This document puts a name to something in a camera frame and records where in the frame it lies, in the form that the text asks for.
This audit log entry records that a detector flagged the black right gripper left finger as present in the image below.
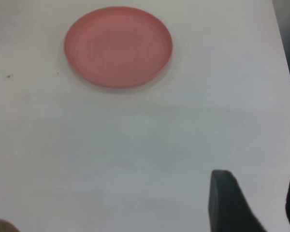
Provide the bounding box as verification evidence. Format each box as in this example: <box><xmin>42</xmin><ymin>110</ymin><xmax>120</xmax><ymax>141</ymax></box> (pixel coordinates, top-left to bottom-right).
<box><xmin>208</xmin><ymin>170</ymin><xmax>268</xmax><ymax>232</ymax></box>

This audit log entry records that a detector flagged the pink round plate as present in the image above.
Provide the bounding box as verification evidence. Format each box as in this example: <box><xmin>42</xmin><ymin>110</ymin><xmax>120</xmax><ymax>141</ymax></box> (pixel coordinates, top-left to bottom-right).
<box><xmin>64</xmin><ymin>6</ymin><xmax>174</xmax><ymax>88</ymax></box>

